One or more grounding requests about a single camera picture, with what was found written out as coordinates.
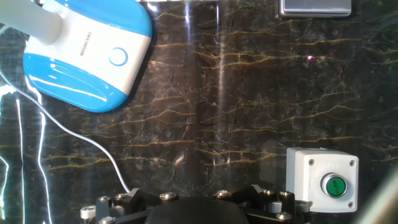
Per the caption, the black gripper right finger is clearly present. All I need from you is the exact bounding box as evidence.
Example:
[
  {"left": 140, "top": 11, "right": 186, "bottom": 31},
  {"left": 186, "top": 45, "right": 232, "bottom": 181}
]
[{"left": 213, "top": 184, "right": 312, "bottom": 224}]

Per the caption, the blue and white desk lamp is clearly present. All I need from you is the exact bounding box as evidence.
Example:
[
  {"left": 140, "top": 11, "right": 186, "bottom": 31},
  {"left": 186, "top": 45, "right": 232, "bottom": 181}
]
[{"left": 0, "top": 0, "right": 154, "bottom": 114}]

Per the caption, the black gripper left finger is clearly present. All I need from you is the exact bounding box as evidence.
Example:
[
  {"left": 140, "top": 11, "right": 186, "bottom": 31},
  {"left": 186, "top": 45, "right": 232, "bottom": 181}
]
[{"left": 80, "top": 187, "right": 180, "bottom": 224}]

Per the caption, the white lamp power cable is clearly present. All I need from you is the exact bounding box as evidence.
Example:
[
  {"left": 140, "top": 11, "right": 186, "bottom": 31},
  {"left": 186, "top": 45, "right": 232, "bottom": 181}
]
[{"left": 0, "top": 70, "right": 131, "bottom": 194}]

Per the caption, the black marble pattern mat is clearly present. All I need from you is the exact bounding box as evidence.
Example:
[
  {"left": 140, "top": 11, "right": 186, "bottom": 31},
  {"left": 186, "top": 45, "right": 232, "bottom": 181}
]
[{"left": 0, "top": 0, "right": 398, "bottom": 224}]

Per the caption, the silver digital scale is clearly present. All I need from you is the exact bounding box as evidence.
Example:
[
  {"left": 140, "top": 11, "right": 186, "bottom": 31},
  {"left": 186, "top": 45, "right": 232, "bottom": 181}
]
[{"left": 278, "top": 0, "right": 353, "bottom": 18}]

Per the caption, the grey box with green button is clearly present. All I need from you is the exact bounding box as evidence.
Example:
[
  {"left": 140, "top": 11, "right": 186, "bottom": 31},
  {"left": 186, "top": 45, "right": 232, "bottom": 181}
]
[{"left": 285, "top": 146, "right": 360, "bottom": 214}]

